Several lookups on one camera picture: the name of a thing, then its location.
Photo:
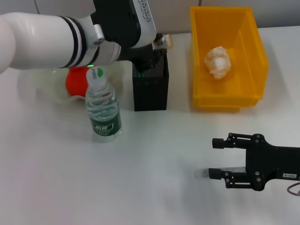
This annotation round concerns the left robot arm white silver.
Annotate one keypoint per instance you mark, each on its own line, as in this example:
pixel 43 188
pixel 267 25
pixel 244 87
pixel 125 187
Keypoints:
pixel 35 39

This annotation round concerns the green utility knife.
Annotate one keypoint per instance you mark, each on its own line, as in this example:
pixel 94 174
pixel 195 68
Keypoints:
pixel 140 75

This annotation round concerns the clear water bottle green label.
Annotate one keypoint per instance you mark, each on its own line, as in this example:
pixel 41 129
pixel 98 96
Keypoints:
pixel 103 110

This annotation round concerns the white paper ball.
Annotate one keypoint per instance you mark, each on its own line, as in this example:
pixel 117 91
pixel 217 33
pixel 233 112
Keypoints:
pixel 218 62

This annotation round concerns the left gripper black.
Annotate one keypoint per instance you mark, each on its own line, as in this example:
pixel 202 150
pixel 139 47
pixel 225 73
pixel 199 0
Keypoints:
pixel 140 56

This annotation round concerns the black mesh pen holder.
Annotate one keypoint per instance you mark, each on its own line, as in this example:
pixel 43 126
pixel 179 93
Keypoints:
pixel 150 93

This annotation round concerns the wavy green glass fruit plate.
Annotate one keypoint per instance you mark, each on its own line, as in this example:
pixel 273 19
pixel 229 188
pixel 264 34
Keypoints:
pixel 42 86

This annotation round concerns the beige eraser with barcode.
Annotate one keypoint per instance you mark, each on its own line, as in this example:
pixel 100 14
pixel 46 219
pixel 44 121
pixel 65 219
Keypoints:
pixel 166 41

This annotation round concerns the grey marker pen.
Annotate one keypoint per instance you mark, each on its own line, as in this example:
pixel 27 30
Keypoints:
pixel 201 174

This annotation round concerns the yellow plastic bin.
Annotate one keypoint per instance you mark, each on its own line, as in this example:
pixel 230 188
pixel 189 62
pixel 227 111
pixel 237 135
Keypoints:
pixel 253 70

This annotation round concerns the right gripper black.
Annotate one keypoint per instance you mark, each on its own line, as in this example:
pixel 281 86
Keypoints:
pixel 269 161

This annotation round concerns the orange fruit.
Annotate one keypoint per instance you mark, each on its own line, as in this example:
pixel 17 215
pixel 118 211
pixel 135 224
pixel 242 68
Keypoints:
pixel 75 82

